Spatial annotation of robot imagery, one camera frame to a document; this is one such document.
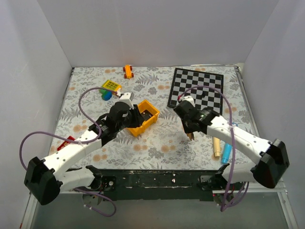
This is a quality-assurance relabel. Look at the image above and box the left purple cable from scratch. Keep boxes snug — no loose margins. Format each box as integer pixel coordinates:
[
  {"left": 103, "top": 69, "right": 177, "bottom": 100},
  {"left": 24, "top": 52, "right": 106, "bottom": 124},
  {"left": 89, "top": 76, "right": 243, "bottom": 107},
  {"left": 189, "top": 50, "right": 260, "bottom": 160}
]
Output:
[{"left": 19, "top": 87, "right": 121, "bottom": 217}]

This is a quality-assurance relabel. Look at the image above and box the dark credit card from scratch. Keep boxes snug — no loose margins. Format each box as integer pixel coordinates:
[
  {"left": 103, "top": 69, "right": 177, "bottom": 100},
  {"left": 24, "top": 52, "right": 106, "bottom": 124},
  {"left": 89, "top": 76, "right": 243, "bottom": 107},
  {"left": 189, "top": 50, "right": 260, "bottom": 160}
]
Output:
[{"left": 141, "top": 110, "right": 153, "bottom": 120}]

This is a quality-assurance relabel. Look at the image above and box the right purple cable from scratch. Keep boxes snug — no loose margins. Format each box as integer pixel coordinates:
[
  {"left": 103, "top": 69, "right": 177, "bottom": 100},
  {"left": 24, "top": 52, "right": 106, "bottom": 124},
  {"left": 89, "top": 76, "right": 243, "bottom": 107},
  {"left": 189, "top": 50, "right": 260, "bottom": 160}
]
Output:
[{"left": 178, "top": 85, "right": 250, "bottom": 212}]

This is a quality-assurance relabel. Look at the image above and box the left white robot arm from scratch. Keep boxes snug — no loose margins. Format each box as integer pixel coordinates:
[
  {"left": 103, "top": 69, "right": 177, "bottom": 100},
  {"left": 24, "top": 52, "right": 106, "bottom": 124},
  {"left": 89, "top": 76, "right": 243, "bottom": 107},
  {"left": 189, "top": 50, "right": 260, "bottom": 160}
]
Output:
[{"left": 24, "top": 102, "right": 144, "bottom": 205}]

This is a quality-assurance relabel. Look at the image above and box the orange toy car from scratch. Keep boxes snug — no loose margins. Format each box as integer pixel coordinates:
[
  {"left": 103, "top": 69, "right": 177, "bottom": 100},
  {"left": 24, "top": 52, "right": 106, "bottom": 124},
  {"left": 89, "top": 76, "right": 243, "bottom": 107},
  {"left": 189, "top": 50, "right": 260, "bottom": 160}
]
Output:
[{"left": 123, "top": 65, "right": 134, "bottom": 79}]

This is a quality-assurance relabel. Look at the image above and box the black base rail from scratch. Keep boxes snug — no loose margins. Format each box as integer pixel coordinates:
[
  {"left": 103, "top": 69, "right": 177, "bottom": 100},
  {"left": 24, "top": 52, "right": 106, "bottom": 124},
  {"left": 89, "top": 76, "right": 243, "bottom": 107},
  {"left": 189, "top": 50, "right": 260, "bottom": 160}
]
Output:
[{"left": 93, "top": 169, "right": 227, "bottom": 201}]

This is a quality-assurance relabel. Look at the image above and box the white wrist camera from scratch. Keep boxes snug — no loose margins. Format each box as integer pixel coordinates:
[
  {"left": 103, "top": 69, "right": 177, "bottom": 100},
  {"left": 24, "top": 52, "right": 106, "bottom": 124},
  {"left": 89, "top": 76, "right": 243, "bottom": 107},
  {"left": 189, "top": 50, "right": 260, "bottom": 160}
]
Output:
[
  {"left": 119, "top": 92, "right": 134, "bottom": 109},
  {"left": 179, "top": 95, "right": 195, "bottom": 107}
]

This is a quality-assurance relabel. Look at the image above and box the tan leather card holder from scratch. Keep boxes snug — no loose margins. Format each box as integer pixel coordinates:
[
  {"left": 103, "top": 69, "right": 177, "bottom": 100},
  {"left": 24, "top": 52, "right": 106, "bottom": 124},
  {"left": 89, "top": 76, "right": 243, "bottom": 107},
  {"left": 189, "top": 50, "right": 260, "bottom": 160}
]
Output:
[{"left": 186, "top": 132, "right": 194, "bottom": 141}]

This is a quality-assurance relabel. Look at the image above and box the blue toy microphone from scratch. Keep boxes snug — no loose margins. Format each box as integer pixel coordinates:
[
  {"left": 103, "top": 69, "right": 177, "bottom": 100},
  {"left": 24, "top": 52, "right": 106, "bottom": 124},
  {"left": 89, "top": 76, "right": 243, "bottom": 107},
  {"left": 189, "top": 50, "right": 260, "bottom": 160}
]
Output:
[{"left": 221, "top": 122, "right": 239, "bottom": 165}]

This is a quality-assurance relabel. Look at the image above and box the floral table mat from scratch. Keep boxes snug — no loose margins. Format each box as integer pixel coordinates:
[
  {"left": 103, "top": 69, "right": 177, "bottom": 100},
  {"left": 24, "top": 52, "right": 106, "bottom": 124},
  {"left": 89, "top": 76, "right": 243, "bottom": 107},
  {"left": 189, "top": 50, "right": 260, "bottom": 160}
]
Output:
[{"left": 46, "top": 66, "right": 263, "bottom": 171}]

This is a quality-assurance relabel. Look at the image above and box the beige toy microphone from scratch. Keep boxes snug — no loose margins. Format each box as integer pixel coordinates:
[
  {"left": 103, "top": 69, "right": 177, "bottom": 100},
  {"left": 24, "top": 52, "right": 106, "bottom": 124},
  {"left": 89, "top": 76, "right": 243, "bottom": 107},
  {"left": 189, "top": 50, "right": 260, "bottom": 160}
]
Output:
[{"left": 213, "top": 137, "right": 221, "bottom": 158}]

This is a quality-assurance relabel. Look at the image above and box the red toy block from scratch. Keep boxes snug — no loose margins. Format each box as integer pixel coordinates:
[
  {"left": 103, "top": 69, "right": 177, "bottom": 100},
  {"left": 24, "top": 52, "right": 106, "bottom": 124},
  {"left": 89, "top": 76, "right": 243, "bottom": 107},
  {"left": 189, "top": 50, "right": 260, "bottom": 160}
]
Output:
[{"left": 57, "top": 136, "right": 75, "bottom": 151}]

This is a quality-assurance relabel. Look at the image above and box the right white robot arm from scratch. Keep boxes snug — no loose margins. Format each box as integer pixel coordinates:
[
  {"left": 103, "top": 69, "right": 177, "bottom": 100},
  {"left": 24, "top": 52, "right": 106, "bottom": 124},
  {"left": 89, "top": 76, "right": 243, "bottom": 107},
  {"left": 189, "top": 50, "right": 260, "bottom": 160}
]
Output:
[{"left": 174, "top": 100, "right": 289, "bottom": 190}]

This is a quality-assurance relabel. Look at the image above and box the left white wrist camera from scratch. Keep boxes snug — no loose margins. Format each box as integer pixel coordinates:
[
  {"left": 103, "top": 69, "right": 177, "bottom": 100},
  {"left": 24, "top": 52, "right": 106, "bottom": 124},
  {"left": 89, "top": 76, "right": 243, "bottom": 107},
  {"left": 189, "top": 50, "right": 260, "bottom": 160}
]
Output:
[{"left": 119, "top": 92, "right": 134, "bottom": 109}]

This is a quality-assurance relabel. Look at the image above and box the yellow plastic bin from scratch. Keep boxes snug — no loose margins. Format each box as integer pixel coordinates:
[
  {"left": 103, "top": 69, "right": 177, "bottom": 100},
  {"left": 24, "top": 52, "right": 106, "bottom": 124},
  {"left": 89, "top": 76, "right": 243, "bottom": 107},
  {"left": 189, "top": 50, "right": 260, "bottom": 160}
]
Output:
[{"left": 127, "top": 100, "right": 160, "bottom": 137}]

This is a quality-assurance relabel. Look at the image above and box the purple cable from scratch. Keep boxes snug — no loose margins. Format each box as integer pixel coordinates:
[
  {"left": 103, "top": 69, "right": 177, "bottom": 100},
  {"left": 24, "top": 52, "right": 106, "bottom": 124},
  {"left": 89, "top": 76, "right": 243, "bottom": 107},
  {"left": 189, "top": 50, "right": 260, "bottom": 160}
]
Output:
[
  {"left": 178, "top": 85, "right": 250, "bottom": 212},
  {"left": 19, "top": 87, "right": 121, "bottom": 217}
]

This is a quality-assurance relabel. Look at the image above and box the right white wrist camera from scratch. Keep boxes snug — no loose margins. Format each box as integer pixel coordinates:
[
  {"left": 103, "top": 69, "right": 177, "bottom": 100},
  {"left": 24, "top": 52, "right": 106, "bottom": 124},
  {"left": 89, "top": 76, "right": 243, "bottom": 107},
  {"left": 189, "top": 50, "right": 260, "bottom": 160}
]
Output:
[{"left": 179, "top": 95, "right": 195, "bottom": 107}]

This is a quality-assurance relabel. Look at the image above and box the yellow green toy block house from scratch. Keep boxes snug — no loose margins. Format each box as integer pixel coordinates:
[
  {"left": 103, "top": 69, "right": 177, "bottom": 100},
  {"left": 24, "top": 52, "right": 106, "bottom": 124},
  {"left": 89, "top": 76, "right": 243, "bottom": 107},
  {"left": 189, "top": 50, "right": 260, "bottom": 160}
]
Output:
[{"left": 99, "top": 80, "right": 122, "bottom": 101}]

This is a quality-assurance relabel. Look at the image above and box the black white chessboard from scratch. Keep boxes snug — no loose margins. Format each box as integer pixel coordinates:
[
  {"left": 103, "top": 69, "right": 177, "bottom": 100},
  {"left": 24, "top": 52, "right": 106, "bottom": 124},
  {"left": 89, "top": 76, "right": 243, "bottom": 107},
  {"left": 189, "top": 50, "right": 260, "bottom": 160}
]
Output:
[{"left": 167, "top": 68, "right": 224, "bottom": 114}]

